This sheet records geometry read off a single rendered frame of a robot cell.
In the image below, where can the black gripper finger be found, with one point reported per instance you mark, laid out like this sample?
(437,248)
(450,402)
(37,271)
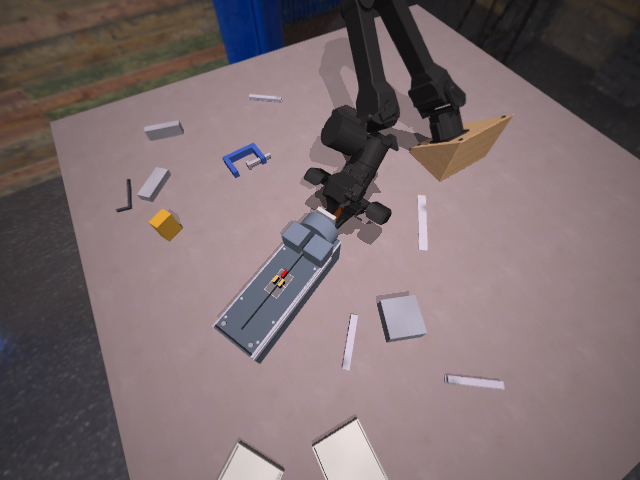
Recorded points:
(346,214)
(332,204)

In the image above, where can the black l-shaped rod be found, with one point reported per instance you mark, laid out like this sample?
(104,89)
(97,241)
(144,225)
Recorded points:
(129,198)

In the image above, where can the blue c-clamp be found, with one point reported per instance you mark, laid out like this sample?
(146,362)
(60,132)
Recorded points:
(243,152)

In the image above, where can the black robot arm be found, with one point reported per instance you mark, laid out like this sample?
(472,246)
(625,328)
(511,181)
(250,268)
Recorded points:
(376,105)

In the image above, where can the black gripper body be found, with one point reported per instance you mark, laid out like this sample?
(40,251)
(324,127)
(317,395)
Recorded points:
(374,211)

